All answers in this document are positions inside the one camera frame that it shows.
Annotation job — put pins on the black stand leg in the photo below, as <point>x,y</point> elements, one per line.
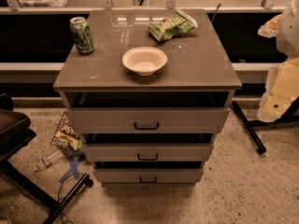
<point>62,202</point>
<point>291,116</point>

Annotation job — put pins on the grey drawer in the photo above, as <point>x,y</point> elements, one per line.
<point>147,152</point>
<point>148,176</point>
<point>147,120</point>

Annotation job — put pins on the green soda can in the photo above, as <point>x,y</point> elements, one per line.
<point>82,37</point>

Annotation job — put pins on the white paper bowl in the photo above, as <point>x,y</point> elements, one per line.
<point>144,61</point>

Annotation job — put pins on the black stand leg left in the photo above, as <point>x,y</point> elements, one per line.
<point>62,202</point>

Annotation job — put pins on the black chair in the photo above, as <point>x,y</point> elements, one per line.
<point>15,133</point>

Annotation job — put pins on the grey drawer cabinet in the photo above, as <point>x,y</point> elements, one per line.
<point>198,74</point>

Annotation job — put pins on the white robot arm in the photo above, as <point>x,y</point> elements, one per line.
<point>282,82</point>

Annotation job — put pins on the green chip bag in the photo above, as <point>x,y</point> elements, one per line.
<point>180,23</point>

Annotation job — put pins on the red snack bag on floor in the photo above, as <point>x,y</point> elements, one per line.
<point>66,139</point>

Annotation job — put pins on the blue tape cross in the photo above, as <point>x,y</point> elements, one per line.
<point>74,162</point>

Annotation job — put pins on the clear plastic bottle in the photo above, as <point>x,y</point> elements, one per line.
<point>47,162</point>

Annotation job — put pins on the black stand leg right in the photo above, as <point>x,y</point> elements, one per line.
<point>291,116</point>

